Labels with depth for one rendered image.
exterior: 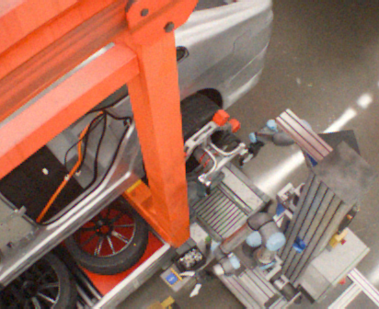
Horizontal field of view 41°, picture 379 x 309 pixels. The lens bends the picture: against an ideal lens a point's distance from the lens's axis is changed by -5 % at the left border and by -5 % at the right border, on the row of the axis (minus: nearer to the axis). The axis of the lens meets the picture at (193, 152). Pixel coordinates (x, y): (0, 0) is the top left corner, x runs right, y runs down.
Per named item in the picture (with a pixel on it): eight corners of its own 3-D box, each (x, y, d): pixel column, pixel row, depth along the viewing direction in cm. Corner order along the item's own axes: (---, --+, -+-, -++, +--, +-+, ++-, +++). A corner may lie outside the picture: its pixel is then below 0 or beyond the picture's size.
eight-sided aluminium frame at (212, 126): (224, 145, 420) (226, 107, 373) (230, 151, 418) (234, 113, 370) (174, 188, 403) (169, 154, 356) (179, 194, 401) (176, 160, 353)
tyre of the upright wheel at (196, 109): (206, 77, 377) (136, 133, 359) (230, 97, 369) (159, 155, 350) (209, 123, 436) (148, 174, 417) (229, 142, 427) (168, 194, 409)
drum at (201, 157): (206, 148, 396) (206, 138, 384) (226, 166, 389) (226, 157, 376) (192, 159, 392) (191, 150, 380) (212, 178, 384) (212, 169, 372)
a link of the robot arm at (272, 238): (266, 246, 343) (276, 216, 295) (277, 266, 336) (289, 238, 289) (250, 255, 341) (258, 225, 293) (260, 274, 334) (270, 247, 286)
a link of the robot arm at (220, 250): (257, 203, 297) (205, 249, 322) (267, 220, 292) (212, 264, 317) (269, 202, 306) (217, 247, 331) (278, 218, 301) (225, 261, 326)
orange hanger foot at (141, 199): (132, 177, 415) (126, 155, 385) (177, 222, 396) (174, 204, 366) (116, 189, 410) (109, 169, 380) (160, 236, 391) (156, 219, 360)
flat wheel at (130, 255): (97, 186, 440) (92, 173, 419) (165, 223, 422) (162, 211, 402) (53, 249, 413) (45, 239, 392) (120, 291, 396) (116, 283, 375)
